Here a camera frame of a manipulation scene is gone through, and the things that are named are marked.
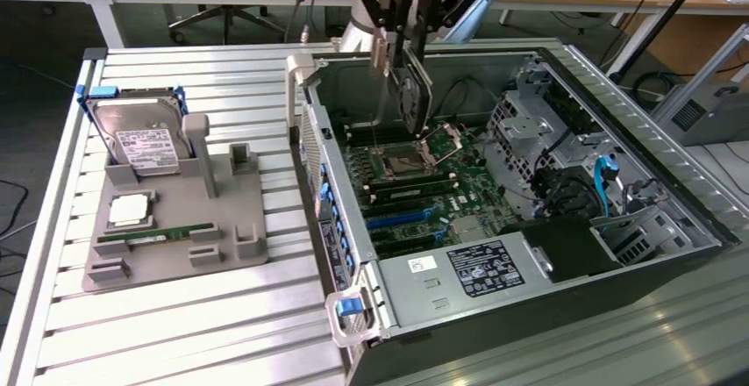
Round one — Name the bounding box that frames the black open PC case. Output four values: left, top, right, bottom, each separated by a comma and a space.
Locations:
285, 45, 740, 386

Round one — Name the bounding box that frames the silver chipset heatsink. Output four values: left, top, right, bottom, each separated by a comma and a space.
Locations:
449, 217, 500, 246

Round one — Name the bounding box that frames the grey computer tower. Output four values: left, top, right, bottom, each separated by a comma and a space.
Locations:
652, 82, 749, 147

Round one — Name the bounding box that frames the green RAM stick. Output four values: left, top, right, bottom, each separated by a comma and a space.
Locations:
96, 222, 215, 246

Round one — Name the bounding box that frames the green Dell motherboard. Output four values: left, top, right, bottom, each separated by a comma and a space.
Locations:
337, 113, 512, 261

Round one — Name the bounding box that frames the black wire bundle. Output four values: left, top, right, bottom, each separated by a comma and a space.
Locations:
529, 164, 608, 223

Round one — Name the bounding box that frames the black plastic cover block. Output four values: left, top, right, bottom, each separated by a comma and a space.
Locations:
501, 215, 626, 285

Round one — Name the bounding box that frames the metal disk bay cage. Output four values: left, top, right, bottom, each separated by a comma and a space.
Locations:
486, 87, 590, 175

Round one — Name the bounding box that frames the metal socket cover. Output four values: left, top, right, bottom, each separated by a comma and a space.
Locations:
416, 121, 470, 167

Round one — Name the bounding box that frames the black looped wire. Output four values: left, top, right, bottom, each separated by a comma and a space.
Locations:
440, 76, 500, 126

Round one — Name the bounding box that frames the grey parts rack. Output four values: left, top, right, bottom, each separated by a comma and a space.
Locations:
80, 111, 271, 294

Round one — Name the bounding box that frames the long black expansion slot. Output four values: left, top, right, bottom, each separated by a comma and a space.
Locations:
373, 232, 440, 249
361, 201, 432, 218

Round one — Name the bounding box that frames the blue expansion slot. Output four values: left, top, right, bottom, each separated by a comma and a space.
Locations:
363, 211, 433, 230

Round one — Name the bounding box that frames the black stand pole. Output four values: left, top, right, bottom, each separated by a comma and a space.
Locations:
608, 0, 719, 81

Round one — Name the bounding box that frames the grey metal disk bay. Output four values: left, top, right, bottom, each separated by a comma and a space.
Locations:
588, 204, 701, 268

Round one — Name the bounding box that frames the grey aluminium frame rail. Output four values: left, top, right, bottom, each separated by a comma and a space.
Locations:
649, 24, 749, 118

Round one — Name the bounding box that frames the grey power supply unit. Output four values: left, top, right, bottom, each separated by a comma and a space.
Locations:
374, 230, 556, 333

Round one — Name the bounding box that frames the silver CPU chip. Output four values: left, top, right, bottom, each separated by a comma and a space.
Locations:
108, 193, 153, 225

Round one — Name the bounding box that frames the blue SATA wire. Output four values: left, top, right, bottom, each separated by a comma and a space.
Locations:
592, 154, 621, 219

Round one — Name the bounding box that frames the black office chair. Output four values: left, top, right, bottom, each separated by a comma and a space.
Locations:
167, 3, 290, 46

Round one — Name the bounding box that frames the hard disk with blue rails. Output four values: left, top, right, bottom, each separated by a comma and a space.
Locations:
74, 83, 199, 178

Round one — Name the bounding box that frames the black green graphics card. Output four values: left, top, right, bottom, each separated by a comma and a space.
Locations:
370, 25, 437, 139

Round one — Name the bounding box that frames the dark RAM stick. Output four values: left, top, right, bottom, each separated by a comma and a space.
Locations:
365, 175, 461, 206

